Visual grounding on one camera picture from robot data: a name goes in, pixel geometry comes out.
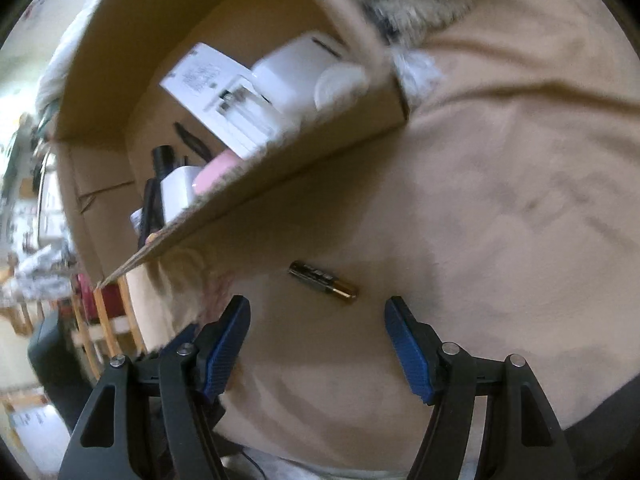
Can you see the white power adapter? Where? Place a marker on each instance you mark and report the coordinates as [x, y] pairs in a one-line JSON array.
[[177, 192]]

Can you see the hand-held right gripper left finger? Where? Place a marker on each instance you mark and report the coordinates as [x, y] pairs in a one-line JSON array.
[[225, 355]]

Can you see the wooden chair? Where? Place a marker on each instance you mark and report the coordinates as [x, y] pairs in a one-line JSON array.
[[107, 320]]

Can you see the black and gold battery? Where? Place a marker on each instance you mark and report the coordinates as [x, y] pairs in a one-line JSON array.
[[320, 280]]

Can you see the spotted fluffy blanket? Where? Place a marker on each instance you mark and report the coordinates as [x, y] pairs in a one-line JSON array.
[[415, 5]]

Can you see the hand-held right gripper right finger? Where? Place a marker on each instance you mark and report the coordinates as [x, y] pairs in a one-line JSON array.
[[407, 350]]

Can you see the white round container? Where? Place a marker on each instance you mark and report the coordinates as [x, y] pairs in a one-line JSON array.
[[340, 85]]

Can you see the pink heart-shaped case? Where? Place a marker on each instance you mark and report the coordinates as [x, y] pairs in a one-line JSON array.
[[215, 172]]

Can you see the white remote control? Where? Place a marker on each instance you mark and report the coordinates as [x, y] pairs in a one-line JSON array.
[[215, 90]]

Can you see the black flashlight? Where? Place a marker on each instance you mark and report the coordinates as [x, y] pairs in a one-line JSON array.
[[150, 210]]

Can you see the white rectangular box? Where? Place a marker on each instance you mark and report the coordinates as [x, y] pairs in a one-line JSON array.
[[290, 75]]

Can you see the black chair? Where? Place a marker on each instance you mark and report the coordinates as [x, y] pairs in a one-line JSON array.
[[55, 360]]

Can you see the cardboard box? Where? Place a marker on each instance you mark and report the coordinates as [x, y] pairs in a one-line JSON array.
[[280, 180]]

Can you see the beige blanket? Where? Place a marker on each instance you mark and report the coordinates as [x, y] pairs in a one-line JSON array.
[[500, 210]]

